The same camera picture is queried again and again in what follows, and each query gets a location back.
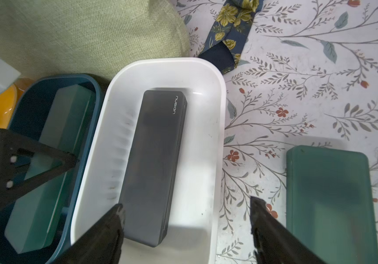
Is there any black pencil case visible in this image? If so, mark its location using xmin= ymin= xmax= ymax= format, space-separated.
xmin=119 ymin=90 xmax=187 ymax=248

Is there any green pillow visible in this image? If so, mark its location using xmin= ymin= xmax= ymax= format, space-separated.
xmin=0 ymin=1 xmax=190 ymax=80

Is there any floral table mat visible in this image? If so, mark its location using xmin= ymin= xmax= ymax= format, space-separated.
xmin=168 ymin=0 xmax=378 ymax=264

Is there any dark green pencil case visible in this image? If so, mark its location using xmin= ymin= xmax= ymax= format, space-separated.
xmin=4 ymin=84 xmax=97 ymax=255

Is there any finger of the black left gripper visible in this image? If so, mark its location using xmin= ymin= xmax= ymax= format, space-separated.
xmin=0 ymin=129 xmax=77 ymax=211

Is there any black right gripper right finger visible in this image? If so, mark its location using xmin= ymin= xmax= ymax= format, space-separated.
xmin=250 ymin=196 xmax=324 ymax=264

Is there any teal storage box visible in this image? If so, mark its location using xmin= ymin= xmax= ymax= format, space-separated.
xmin=0 ymin=74 xmax=104 ymax=264

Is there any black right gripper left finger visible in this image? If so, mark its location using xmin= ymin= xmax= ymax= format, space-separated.
xmin=53 ymin=203 xmax=125 ymax=264

